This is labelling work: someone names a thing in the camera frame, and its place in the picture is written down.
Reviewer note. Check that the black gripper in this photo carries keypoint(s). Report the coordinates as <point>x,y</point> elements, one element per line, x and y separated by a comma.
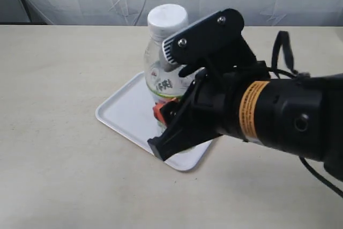
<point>236,104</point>

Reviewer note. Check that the clear bottle with white cap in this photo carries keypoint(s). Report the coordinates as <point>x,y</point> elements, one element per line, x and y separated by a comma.
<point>162,78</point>

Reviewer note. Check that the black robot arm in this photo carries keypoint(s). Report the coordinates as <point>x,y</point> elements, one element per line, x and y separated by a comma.
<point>306,111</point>

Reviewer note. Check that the white rectangular plastic tray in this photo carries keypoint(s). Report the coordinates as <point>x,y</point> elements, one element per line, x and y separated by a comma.
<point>128,112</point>

